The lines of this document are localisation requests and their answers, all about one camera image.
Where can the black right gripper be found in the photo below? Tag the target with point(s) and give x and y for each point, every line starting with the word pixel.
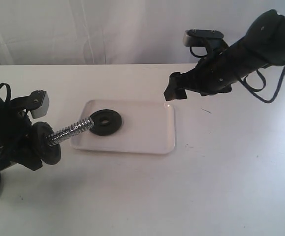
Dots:
pixel 209 77

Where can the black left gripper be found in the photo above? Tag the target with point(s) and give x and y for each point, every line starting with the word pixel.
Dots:
pixel 12 126

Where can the chrome threaded dumbbell bar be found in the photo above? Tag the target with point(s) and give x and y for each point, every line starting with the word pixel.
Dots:
pixel 56 138

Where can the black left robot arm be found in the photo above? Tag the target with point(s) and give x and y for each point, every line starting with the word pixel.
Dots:
pixel 11 104

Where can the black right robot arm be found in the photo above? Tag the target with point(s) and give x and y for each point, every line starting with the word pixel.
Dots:
pixel 262 46

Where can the white plastic tray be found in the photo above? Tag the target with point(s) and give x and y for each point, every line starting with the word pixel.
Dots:
pixel 147 127

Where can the white curtain backdrop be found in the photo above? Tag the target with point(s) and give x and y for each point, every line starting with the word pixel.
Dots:
pixel 116 31

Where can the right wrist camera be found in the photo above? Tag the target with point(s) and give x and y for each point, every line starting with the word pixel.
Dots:
pixel 197 38

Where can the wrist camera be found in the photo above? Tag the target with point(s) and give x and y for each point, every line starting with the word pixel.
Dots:
pixel 197 38
pixel 37 103

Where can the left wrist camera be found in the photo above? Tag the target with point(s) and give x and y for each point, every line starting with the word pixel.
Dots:
pixel 37 103

